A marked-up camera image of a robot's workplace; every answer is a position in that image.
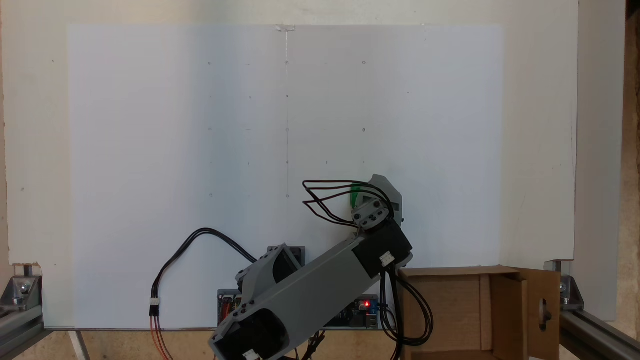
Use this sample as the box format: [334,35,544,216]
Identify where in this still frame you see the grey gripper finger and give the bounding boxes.
[370,174,404,206]

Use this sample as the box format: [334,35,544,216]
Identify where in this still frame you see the blue circuit board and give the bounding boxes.
[325,295,381,329]

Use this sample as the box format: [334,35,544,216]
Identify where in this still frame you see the brown cardboard box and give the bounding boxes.
[396,265,562,360]

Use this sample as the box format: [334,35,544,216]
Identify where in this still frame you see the white paper sheet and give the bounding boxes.
[67,24,505,331]

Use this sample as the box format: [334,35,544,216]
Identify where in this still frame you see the black gripper servo cable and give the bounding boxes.
[302,179,396,229]

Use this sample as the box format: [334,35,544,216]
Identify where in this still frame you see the black servo cable bundle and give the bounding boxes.
[379,267,435,360]

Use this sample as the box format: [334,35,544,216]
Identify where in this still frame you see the circuit board with coloured wires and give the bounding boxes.
[217,289,246,326]

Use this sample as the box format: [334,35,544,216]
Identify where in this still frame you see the black cable with white connector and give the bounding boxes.
[149,227,258,317]

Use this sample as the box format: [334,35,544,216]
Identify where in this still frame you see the metal corner bracket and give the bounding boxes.
[0,265,43,310]
[545,260,585,312]

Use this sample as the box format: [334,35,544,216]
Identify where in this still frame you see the orange and red wires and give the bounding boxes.
[149,315,175,360]

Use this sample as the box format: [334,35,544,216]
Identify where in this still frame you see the aluminium frame post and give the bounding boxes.
[559,307,640,360]
[0,302,48,360]

